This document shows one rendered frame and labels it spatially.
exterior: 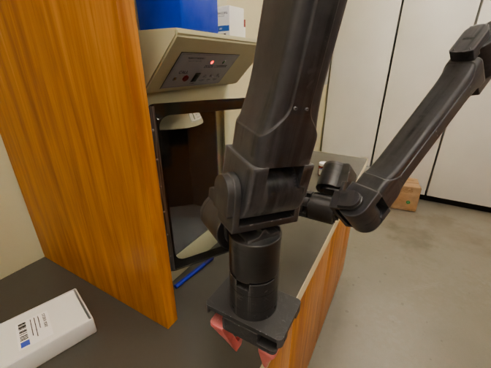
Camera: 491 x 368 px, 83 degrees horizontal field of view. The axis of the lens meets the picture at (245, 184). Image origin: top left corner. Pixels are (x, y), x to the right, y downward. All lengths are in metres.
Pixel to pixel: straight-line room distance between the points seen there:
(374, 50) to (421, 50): 0.43
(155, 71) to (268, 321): 0.42
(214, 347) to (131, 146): 0.42
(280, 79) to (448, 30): 3.29
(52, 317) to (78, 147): 0.36
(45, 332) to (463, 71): 0.93
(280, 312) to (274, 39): 0.29
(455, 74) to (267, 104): 0.49
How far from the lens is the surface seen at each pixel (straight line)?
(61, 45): 0.57
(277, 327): 0.35
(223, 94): 0.79
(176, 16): 0.52
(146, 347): 0.67
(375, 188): 0.53
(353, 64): 3.52
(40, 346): 0.71
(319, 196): 0.56
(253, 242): 0.28
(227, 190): 0.25
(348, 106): 3.55
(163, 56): 0.51
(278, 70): 0.22
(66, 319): 0.73
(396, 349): 1.98
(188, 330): 0.68
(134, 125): 0.46
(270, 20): 0.24
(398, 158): 0.56
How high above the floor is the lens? 1.46
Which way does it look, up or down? 24 degrees down
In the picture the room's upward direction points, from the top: straight up
